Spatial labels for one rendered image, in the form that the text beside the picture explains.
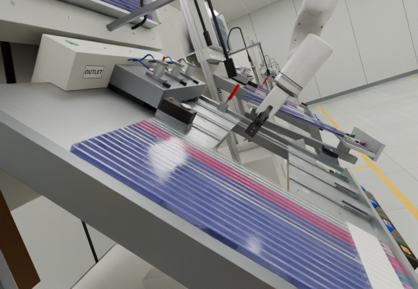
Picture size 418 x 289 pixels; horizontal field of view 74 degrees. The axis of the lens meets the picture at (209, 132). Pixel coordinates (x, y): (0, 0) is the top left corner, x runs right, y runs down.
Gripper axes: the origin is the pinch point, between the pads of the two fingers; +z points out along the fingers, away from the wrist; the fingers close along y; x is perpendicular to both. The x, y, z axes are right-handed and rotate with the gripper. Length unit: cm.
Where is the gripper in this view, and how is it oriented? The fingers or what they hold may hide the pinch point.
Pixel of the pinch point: (252, 128)
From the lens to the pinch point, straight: 87.3
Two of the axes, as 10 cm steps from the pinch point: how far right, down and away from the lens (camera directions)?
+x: 7.9, 6.1, -0.9
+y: -2.7, 2.1, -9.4
